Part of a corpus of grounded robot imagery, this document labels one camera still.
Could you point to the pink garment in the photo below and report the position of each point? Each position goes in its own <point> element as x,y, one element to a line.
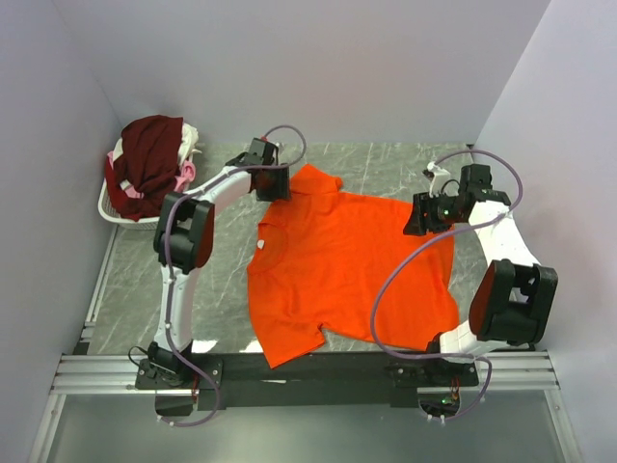
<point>186,175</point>

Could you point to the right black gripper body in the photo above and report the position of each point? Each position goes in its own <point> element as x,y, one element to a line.
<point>441,212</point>

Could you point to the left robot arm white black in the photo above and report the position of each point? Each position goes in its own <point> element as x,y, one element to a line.
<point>184,241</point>

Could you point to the black base beam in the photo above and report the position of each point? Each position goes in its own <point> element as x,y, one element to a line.
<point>331,378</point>

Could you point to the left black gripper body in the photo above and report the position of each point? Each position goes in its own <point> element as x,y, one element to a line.
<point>276,186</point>

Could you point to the orange t-shirt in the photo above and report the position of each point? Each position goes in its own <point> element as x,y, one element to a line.
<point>320,261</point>

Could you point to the dark red t-shirt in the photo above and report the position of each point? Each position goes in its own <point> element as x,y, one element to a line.
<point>152,135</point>

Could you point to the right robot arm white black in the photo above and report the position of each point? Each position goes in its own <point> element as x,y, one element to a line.
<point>512,304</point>

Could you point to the aluminium rail frame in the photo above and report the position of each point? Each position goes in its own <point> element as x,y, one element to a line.
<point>95,413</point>

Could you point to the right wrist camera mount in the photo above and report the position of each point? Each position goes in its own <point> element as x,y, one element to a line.
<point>439,178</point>

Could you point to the white garment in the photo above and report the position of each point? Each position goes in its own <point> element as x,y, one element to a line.
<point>188,145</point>

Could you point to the white laundry basket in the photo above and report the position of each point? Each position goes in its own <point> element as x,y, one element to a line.
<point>153,176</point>

